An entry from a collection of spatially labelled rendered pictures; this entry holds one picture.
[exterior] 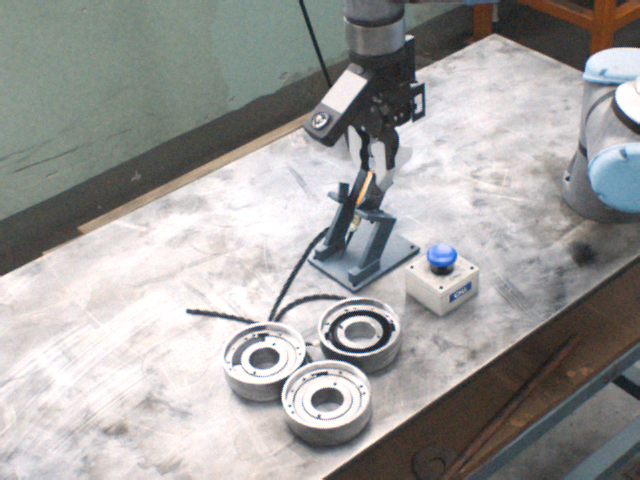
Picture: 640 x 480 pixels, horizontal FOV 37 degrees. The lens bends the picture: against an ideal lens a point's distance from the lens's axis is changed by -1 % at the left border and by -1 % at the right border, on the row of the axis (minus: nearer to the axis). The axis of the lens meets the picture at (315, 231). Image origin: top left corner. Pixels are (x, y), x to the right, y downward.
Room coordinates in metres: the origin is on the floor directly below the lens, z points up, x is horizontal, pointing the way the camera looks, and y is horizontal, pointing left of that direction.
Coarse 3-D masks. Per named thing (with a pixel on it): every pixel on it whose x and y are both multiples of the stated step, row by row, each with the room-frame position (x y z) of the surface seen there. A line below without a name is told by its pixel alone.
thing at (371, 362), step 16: (336, 304) 0.91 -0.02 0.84; (352, 304) 0.92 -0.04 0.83; (368, 304) 0.92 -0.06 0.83; (384, 304) 0.90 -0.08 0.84; (320, 320) 0.89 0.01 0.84; (352, 320) 0.89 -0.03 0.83; (368, 320) 0.89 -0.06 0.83; (400, 320) 0.87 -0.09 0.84; (320, 336) 0.86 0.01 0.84; (352, 336) 0.89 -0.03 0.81; (368, 336) 0.89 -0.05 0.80; (400, 336) 0.85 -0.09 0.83; (336, 352) 0.83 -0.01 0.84; (384, 352) 0.82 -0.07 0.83; (368, 368) 0.82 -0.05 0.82
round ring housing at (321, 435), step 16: (304, 368) 0.81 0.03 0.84; (320, 368) 0.81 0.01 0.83; (336, 368) 0.81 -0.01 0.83; (352, 368) 0.80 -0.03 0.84; (288, 384) 0.79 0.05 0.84; (320, 384) 0.79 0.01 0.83; (336, 384) 0.79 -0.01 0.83; (368, 384) 0.77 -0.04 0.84; (288, 400) 0.77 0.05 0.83; (304, 400) 0.77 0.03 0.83; (320, 400) 0.78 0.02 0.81; (336, 400) 0.78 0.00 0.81; (368, 400) 0.74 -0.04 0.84; (288, 416) 0.74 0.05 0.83; (320, 416) 0.74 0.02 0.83; (336, 416) 0.74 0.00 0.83; (368, 416) 0.74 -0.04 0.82; (304, 432) 0.72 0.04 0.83; (320, 432) 0.71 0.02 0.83; (336, 432) 0.71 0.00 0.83; (352, 432) 0.72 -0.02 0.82
